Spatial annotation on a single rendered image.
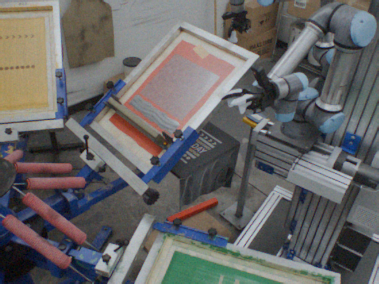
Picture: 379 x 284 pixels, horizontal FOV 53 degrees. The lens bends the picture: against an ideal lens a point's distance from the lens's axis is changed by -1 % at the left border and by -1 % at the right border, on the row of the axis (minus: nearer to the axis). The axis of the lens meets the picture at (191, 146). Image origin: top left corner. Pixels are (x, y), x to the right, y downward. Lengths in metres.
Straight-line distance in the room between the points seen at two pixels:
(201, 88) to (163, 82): 0.23
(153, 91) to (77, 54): 1.99
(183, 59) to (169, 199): 1.46
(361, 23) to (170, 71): 1.00
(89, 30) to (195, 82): 2.16
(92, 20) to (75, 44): 0.28
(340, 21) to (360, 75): 0.37
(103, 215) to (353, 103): 2.06
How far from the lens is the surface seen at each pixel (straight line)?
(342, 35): 1.59
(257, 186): 3.44
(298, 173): 1.86
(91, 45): 4.04
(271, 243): 2.78
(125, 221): 3.10
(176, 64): 2.11
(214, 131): 2.38
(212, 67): 2.01
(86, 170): 1.91
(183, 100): 1.95
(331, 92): 1.70
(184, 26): 2.24
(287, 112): 1.53
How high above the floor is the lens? 2.37
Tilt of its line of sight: 39 degrees down
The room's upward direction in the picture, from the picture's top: 3 degrees clockwise
